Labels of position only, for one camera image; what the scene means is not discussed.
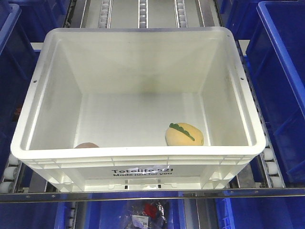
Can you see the yellow smiling fruit plush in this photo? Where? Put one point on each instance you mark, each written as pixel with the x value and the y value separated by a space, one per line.
pixel 183 134

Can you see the white plastic Totelife crate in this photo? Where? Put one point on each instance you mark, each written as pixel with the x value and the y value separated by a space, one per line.
pixel 121 88

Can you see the packaged items in lower bin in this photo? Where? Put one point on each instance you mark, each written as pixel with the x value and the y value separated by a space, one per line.
pixel 146 214

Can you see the brown round plush ball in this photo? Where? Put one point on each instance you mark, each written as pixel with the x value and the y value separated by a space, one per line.
pixel 87 145

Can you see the blue lower storage bin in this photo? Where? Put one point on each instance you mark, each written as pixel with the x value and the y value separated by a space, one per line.
pixel 122 214

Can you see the blue storage bin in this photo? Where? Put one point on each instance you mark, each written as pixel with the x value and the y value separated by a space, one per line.
pixel 17 75
pixel 122 214
pixel 275 57

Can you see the centre shelf roller tracks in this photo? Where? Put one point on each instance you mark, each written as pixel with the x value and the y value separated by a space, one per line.
pixel 142 14

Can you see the white shelf roller track right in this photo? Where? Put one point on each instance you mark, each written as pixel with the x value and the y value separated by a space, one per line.
pixel 272 172

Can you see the white shelf roller track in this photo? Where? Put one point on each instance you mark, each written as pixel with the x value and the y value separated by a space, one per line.
pixel 10 175
pixel 272 172

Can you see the blue storage bin right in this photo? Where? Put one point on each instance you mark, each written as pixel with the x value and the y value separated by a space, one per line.
pixel 275 57

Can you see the white shelf roller track left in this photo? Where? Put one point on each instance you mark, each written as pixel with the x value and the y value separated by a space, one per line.
pixel 10 175

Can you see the blue lower right bin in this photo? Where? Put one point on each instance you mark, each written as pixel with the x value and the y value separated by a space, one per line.
pixel 261 213

